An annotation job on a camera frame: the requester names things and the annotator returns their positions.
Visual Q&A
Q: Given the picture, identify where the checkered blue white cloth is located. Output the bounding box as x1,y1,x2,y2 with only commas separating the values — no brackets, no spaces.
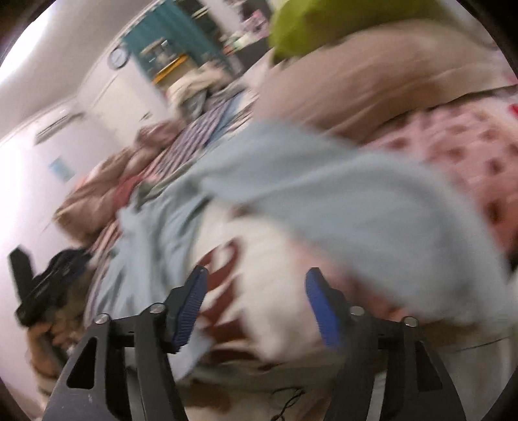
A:
138,95,253,183

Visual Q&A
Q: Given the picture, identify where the person's left hand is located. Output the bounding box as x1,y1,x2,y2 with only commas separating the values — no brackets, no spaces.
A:
26,302,87,377

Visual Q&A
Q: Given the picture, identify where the pile of clothes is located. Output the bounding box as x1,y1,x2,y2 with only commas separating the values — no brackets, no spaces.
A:
168,63,239,120

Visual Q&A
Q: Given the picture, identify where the beige pillow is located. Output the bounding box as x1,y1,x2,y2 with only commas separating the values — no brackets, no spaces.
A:
253,28,512,142

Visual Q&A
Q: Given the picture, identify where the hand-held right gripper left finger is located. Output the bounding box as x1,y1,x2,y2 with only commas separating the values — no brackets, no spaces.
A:
41,265,210,421

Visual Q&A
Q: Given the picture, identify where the teal curtain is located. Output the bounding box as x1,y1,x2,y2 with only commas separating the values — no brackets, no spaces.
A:
121,0,243,85

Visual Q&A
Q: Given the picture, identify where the wall air conditioner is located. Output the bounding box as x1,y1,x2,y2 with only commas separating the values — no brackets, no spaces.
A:
33,106,84,144

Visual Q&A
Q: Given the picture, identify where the blue wall sticker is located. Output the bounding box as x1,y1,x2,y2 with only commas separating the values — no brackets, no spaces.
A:
49,157,75,183

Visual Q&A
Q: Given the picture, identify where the green pillow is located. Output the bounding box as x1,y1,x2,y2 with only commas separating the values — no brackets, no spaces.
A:
268,0,448,61

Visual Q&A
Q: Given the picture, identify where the light blue white garment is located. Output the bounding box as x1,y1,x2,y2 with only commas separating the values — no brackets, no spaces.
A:
83,121,512,381

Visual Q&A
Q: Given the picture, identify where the black cable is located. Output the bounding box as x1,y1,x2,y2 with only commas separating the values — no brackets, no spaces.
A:
270,386,306,421

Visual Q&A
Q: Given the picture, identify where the round wall clock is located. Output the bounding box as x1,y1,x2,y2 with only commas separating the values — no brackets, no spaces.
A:
107,45,130,70

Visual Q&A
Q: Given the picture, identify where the pink patterned blanket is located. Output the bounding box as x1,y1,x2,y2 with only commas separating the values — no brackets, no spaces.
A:
362,87,518,260

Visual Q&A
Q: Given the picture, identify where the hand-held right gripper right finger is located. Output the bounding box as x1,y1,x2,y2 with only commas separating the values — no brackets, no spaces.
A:
305,267,466,421

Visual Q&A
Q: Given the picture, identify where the brown crumpled blanket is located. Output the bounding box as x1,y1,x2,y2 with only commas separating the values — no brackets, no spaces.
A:
54,121,191,245

